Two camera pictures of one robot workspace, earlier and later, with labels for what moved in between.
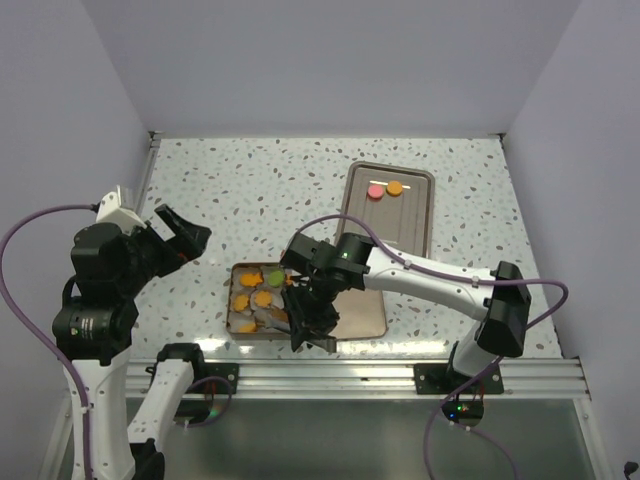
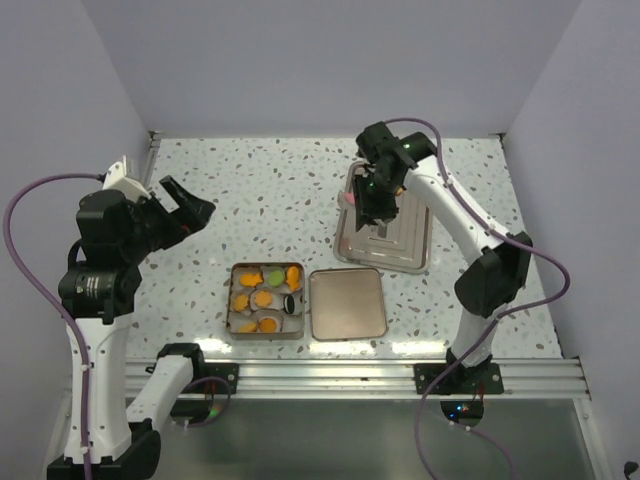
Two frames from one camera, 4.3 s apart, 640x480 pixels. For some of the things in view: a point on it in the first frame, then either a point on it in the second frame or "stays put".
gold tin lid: (361, 314) stays put
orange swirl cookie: (263, 299) stays put
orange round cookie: (248, 328) stays put
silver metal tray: (397, 203) stays put
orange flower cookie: (241, 302) stays put
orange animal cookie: (251, 279) stays put
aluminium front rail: (360, 378) stays put
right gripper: (305, 322) → (368, 209)
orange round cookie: (279, 314) → (267, 325)
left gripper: (188, 242) → (194, 212)
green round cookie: (276, 278) stays put
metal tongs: (280, 321) → (380, 224)
